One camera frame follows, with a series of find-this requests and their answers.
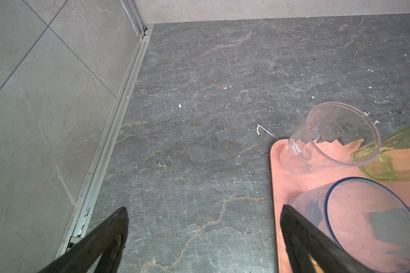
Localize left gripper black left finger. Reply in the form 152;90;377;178
40;207;129;273

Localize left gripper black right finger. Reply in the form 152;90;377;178
280;205;371;273

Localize pink tray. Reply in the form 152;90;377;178
269;139;410;273

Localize blue plastic cup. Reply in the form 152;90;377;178
289;177;410;273

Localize clear plastic cup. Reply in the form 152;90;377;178
280;102;382;174

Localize tall green plastic cup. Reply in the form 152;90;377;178
359;126;410;182

